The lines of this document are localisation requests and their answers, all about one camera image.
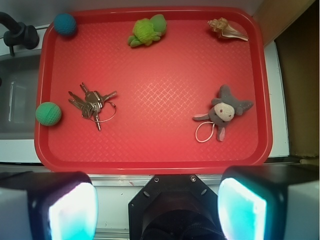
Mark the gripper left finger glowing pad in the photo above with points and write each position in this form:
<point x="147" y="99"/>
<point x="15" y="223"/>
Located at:
<point x="47" y="206"/>

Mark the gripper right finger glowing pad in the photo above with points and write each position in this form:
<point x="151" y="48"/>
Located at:
<point x="270" y="202"/>

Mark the green rubber ball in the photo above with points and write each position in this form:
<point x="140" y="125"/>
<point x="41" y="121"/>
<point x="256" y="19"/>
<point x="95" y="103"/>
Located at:
<point x="48" y="114"/>

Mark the blue rubber ball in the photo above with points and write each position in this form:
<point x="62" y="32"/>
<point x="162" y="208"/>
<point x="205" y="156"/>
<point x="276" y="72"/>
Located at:
<point x="65" y="24"/>

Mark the grey plush mouse toy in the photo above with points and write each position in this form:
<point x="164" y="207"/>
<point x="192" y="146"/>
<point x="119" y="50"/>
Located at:
<point x="224" y="108"/>

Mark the silver key bunch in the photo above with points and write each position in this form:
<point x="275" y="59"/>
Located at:
<point x="92" y="104"/>

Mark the grey sink basin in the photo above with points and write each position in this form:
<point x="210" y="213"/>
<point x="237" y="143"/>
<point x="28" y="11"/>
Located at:
<point x="18" y="94"/>

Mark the red plastic tray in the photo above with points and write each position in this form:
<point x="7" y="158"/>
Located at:
<point x="159" y="87"/>

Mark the dark grey faucet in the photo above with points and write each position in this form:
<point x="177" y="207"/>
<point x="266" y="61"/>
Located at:
<point x="18" y="34"/>

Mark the brown cardboard box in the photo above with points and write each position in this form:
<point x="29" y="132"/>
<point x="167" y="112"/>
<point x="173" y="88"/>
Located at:
<point x="294" y="27"/>

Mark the tan conch seashell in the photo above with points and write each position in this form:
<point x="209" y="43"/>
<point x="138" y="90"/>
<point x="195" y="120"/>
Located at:
<point x="224" y="30"/>

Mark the green plush turtle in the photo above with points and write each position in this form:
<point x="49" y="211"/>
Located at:
<point x="148" y="30"/>

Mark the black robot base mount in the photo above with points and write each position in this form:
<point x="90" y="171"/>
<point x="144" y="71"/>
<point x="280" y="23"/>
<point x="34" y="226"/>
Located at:
<point x="174" y="207"/>

